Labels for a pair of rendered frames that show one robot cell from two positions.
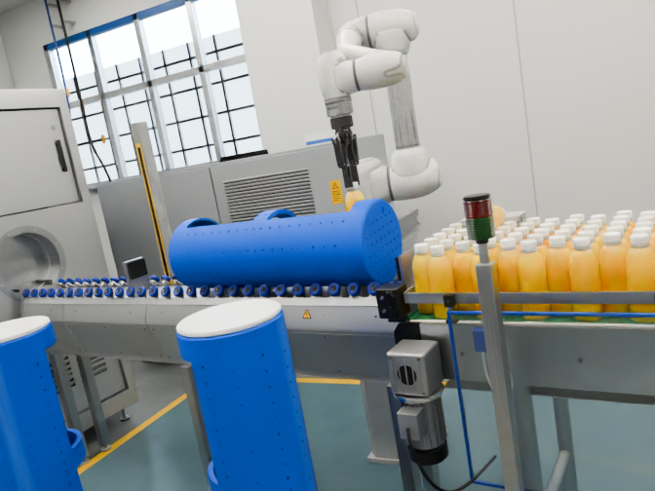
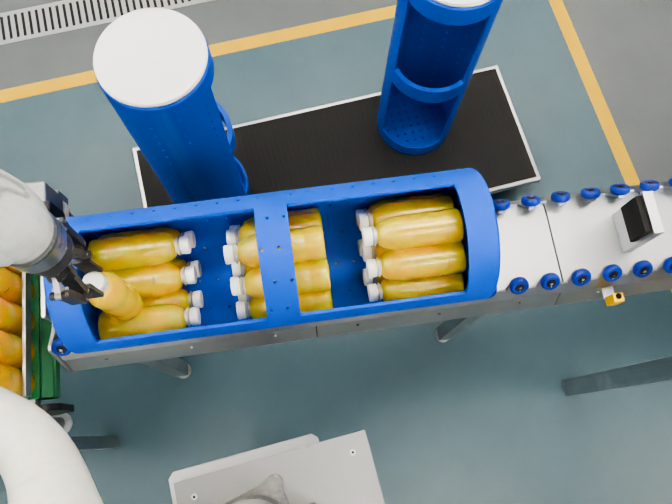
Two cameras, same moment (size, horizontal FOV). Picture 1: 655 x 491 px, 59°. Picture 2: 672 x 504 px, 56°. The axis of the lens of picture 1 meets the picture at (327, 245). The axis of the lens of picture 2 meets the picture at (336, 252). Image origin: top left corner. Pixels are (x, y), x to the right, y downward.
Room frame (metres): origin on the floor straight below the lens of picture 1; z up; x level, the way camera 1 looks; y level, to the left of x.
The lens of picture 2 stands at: (2.43, 0.01, 2.38)
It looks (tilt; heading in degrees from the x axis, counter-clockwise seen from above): 74 degrees down; 134
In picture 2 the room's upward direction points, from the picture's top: 4 degrees clockwise
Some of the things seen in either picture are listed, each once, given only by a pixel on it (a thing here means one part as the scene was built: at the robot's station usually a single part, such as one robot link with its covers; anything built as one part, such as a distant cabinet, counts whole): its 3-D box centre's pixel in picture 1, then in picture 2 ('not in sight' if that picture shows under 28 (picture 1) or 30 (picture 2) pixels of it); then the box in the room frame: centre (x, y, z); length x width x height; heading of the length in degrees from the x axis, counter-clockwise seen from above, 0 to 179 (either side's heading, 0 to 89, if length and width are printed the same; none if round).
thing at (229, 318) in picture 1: (229, 317); (150, 56); (1.49, 0.29, 1.03); 0.28 x 0.28 x 0.01
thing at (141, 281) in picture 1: (137, 276); (633, 223); (2.56, 0.87, 1.00); 0.10 x 0.04 x 0.15; 146
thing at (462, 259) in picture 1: (467, 280); not in sight; (1.58, -0.37, 0.99); 0.07 x 0.07 x 0.19
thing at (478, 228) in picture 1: (480, 227); not in sight; (1.30, -0.35, 1.18); 0.06 x 0.06 x 0.05
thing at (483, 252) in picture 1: (481, 229); not in sight; (1.30, -0.35, 1.18); 0.06 x 0.06 x 0.16
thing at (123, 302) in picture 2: (357, 214); (112, 294); (1.96, -0.12, 1.18); 0.07 x 0.07 x 0.19
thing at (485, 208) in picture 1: (478, 207); not in sight; (1.30, -0.35, 1.23); 0.06 x 0.06 x 0.04
